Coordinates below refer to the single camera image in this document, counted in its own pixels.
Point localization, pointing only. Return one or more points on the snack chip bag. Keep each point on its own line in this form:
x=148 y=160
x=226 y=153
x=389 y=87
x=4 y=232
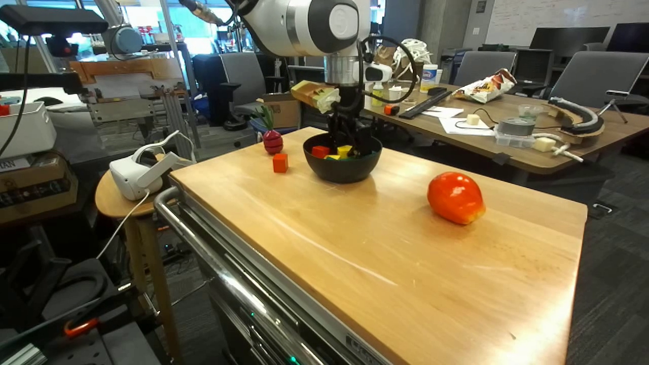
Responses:
x=488 y=87

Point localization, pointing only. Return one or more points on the grey office chair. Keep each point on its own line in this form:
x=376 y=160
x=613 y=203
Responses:
x=601 y=77

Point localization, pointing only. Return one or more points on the white VR headset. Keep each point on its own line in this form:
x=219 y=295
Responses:
x=143 y=171

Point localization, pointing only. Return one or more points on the wooden office desk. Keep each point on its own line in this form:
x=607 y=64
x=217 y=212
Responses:
x=532 y=137

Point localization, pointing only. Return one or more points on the red plastic apple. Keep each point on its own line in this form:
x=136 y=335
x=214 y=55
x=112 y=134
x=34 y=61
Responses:
x=455 y=198

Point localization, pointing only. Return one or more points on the white paper sheets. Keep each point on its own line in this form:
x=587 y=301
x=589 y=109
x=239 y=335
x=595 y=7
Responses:
x=458 y=122

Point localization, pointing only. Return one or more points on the yellow wooden block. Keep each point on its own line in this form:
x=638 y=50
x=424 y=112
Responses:
x=344 y=151

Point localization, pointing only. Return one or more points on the orange-red wooden cube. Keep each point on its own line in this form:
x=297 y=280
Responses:
x=318 y=151
x=280 y=163

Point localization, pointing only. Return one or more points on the magenta toy radish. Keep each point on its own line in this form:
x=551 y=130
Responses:
x=273 y=143

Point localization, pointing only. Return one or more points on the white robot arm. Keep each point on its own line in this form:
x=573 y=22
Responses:
x=330 y=30

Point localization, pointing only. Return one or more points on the chrome cart handle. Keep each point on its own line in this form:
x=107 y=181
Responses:
x=267 y=335

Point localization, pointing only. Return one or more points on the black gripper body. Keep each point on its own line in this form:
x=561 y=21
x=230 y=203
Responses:
x=344 y=122

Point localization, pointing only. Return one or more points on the black bowl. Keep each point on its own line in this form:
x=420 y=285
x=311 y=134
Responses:
x=331 y=169

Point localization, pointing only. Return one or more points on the round wooden stool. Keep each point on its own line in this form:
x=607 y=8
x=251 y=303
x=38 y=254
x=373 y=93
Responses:
x=146 y=269

